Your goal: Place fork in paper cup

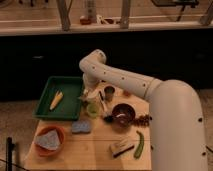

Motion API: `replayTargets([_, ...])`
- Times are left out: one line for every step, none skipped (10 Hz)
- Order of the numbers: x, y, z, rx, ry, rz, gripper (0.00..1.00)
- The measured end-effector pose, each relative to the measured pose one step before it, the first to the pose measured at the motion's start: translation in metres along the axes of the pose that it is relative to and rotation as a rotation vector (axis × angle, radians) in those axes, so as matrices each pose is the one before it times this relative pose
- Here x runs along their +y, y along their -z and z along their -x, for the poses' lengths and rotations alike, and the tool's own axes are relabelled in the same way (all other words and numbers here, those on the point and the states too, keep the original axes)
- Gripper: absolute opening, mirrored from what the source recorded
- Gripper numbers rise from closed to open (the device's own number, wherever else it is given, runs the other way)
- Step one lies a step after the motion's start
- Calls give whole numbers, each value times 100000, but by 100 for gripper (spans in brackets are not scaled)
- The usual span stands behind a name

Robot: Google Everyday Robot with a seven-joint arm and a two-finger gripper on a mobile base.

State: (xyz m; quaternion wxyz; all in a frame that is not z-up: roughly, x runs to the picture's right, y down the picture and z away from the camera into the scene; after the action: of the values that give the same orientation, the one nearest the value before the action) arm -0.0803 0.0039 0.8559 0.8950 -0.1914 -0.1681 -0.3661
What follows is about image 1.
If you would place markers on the blue sponge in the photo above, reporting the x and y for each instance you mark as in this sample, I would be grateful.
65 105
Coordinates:
82 126

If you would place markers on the dark purple bowl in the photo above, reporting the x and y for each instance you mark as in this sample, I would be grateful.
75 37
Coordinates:
123 114

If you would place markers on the green plastic cup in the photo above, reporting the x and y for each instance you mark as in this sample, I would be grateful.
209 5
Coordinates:
92 110

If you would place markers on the black chair frame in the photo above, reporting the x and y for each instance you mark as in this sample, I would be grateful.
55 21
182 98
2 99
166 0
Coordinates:
11 151

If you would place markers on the purple grapes bunch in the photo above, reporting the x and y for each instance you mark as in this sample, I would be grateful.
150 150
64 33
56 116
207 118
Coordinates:
143 120

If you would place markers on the grey cloth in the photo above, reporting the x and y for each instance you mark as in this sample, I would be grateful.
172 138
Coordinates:
49 140

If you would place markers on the brown paper cup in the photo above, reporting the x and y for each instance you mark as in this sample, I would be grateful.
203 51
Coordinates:
109 93

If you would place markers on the green pea pod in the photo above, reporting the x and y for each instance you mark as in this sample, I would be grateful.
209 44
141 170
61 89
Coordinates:
139 149

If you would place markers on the white fork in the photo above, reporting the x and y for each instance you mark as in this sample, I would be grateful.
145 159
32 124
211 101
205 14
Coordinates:
104 106

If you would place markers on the yellow corn cob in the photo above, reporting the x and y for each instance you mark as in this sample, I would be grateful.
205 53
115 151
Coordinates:
57 98

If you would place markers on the orange bowl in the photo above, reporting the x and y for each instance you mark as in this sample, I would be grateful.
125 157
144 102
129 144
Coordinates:
47 153

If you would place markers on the red object on shelf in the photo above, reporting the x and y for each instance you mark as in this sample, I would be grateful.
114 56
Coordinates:
85 21

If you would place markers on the green plastic tray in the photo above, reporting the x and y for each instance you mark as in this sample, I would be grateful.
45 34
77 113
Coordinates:
69 107

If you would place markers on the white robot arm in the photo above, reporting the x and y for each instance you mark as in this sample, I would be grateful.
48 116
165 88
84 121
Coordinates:
177 133

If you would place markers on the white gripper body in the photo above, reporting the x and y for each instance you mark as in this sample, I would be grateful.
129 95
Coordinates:
89 95

